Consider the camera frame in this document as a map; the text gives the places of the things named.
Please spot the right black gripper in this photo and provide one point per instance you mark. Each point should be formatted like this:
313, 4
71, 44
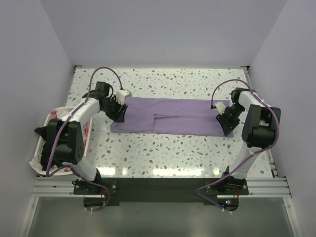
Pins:
227, 126

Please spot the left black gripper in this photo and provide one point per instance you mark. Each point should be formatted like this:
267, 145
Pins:
118, 116

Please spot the purple t shirt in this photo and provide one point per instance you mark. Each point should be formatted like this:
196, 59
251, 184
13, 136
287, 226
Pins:
169, 116

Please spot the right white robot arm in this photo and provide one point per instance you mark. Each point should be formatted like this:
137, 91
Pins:
259, 133

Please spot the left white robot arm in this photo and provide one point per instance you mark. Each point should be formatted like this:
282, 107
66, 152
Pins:
83, 112

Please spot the pink garment in basket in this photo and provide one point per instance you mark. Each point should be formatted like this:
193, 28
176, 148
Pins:
67, 141

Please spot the black garment in basket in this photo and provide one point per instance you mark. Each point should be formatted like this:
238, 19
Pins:
45, 154

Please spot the white laundry basket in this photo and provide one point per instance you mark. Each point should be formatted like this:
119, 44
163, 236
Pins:
86, 131

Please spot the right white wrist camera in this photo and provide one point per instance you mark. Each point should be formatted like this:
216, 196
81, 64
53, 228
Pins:
219, 106

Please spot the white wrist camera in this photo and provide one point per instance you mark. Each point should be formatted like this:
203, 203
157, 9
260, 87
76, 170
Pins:
219, 106
122, 95

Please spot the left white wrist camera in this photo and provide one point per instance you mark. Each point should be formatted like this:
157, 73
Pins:
122, 95

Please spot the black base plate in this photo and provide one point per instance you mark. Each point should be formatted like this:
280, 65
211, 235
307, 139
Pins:
114, 191

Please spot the aluminium rail frame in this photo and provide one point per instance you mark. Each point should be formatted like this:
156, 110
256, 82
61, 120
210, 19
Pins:
55, 211

